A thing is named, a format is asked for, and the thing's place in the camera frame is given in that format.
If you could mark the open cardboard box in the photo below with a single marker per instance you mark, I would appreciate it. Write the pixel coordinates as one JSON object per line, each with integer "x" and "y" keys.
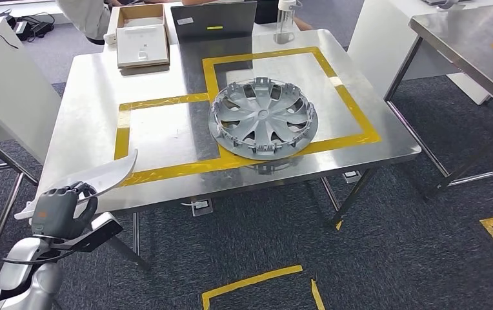
{"x": 141, "y": 47}

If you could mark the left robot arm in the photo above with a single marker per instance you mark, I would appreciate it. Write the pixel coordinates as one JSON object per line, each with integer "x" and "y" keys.
{"x": 28, "y": 278}

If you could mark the grey laptop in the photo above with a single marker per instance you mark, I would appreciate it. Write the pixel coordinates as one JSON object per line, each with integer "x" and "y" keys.
{"x": 212, "y": 17}

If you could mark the stainless steel table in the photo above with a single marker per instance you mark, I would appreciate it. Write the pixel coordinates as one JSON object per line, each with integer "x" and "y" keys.
{"x": 464, "y": 34}
{"x": 0, "y": 229}

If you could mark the white desk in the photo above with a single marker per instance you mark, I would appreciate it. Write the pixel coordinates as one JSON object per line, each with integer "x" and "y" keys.
{"x": 374, "y": 38}
{"x": 7, "y": 85}

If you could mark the stainless steel workbench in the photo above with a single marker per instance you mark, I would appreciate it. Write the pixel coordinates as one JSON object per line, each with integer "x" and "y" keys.
{"x": 92, "y": 107}

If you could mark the silver floor socket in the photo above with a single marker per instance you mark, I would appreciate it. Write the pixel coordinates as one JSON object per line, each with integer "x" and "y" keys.
{"x": 202, "y": 207}
{"x": 352, "y": 176}

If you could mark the yellow tape scrap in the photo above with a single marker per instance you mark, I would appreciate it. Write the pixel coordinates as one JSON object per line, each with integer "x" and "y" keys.
{"x": 339, "y": 225}

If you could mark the person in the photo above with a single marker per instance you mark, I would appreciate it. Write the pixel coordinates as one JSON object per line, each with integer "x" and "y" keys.
{"x": 84, "y": 17}

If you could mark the grey wheel hubcap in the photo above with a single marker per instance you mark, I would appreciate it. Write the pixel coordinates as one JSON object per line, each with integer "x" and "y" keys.
{"x": 263, "y": 119}

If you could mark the clear plastic bottle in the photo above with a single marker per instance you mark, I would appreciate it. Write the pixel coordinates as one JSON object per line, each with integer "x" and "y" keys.
{"x": 285, "y": 25}

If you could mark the white curved plastic part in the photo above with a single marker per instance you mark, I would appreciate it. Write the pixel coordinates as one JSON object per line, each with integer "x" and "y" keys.
{"x": 101, "y": 175}

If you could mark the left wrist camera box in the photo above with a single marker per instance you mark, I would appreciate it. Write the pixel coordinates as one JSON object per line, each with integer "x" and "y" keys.
{"x": 103, "y": 231}

